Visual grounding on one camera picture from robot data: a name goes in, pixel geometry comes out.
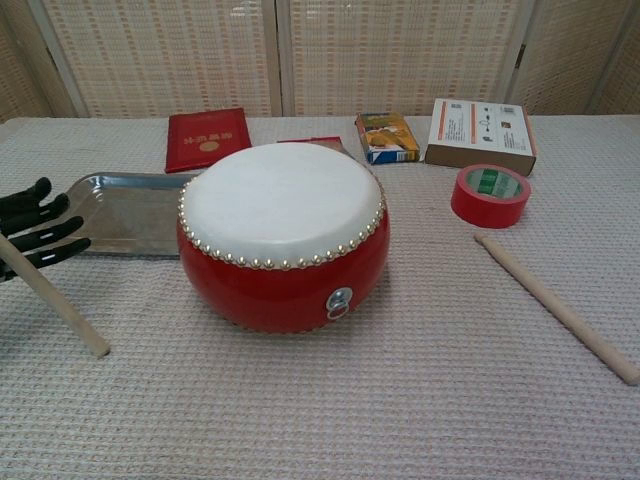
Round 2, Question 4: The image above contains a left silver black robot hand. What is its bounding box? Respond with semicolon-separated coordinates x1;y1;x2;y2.
0;177;91;286

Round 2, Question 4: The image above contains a wooden drumstick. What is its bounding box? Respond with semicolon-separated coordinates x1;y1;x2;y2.
473;233;640;386
0;232;111;359

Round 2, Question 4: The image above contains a metal tray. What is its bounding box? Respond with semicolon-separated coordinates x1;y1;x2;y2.
52;171;201;261

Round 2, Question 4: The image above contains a red drum with white skin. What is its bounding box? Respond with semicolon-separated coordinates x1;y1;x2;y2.
175;142;390;335

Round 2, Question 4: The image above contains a red certificate book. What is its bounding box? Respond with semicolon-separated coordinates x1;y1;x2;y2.
164;106;253;175

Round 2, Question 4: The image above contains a blue snack packet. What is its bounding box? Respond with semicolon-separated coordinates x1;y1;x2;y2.
277;135;359;161

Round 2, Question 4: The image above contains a yellow snack box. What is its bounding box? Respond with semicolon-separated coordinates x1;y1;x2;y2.
355;111;421;166

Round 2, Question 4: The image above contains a white woven tablecloth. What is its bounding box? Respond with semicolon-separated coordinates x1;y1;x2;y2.
0;114;640;480

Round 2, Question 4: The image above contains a bamboo folding screen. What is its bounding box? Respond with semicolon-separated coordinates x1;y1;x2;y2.
0;0;640;121

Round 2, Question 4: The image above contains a red tape roll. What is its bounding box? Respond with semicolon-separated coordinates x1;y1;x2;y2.
450;163;533;230

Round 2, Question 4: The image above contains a white cardboard product box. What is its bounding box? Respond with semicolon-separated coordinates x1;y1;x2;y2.
424;97;539;178

